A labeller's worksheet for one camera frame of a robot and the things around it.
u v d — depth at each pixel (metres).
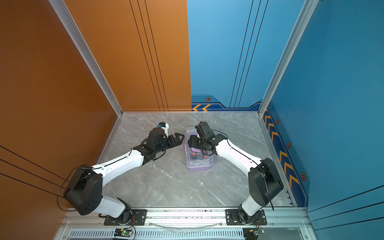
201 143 0.71
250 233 0.70
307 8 0.70
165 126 0.79
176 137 0.77
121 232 0.71
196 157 0.85
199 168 0.87
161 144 0.71
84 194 0.44
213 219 0.75
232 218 0.72
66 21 0.73
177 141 0.77
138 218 0.74
